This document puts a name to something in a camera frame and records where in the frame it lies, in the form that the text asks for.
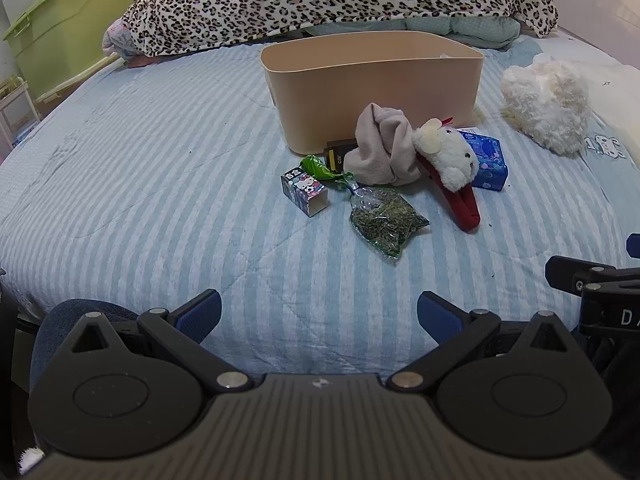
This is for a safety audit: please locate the hello kitty blind box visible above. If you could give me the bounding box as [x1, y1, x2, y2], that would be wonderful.
[281, 167, 329, 218]

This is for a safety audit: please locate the beige sock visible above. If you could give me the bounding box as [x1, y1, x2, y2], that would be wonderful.
[344, 103, 421, 186]

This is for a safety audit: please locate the clear bag of dried herbs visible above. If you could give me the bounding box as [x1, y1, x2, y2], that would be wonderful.
[345, 179, 430, 260]

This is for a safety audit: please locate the blue striped bed quilt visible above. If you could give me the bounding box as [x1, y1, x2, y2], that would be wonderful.
[1, 39, 639, 375]

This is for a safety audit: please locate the blue tissue packet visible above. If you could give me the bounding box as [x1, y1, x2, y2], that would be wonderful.
[460, 129, 509, 192]

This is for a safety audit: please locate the white plush toy red scarf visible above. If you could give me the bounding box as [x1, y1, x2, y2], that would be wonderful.
[411, 117, 480, 232]

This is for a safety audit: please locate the white fluffy plush cushion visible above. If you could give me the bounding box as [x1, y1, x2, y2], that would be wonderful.
[500, 53, 591, 157]

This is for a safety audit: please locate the green plum candy packet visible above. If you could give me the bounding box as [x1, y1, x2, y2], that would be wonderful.
[299, 155, 357, 188]

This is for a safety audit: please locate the black gold small box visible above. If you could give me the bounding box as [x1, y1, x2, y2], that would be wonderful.
[323, 139, 358, 174]

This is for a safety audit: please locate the teal quilted blanket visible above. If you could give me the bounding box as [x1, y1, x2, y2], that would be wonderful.
[304, 16, 521, 50]

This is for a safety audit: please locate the beige plastic storage bin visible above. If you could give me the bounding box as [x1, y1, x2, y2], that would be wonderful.
[260, 30, 485, 155]

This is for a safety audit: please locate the green plastic storage box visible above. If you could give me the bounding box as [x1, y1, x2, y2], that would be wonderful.
[3, 0, 134, 101]

